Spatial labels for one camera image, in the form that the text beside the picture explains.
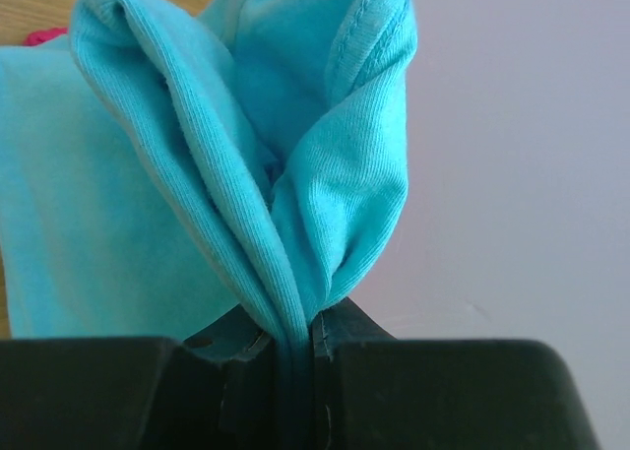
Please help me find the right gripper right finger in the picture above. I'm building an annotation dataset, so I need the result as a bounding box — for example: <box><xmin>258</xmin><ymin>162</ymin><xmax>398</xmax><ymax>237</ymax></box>
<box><xmin>311</xmin><ymin>300</ymin><xmax>599</xmax><ymax>449</ymax></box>

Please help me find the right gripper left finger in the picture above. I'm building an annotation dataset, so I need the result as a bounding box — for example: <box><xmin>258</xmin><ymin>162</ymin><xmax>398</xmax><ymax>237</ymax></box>
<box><xmin>1</xmin><ymin>307</ymin><xmax>278</xmax><ymax>449</ymax></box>

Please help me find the cyan blue t-shirt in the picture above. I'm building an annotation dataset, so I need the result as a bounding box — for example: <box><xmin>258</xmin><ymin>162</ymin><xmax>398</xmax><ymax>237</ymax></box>
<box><xmin>0</xmin><ymin>0</ymin><xmax>419</xmax><ymax>362</ymax></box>

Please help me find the folded magenta t-shirt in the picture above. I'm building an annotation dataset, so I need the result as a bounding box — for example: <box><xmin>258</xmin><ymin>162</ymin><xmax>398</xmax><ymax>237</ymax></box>
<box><xmin>23</xmin><ymin>27</ymin><xmax>68</xmax><ymax>47</ymax></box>

